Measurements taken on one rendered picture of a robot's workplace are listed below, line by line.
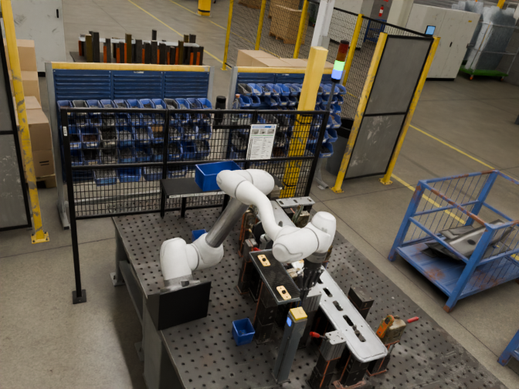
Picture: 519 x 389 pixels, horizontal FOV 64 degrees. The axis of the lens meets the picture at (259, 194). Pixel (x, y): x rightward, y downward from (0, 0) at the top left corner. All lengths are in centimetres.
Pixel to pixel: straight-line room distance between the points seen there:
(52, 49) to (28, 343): 605
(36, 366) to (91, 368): 34
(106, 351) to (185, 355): 104
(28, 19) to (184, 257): 659
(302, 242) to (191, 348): 104
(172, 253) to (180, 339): 46
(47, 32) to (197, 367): 703
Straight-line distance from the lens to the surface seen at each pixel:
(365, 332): 221
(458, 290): 410
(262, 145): 316
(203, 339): 237
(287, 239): 150
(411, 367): 260
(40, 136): 472
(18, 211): 407
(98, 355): 322
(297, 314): 194
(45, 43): 846
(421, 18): 1297
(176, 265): 230
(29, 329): 346
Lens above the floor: 252
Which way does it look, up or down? 30 degrees down
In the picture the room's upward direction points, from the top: 10 degrees clockwise
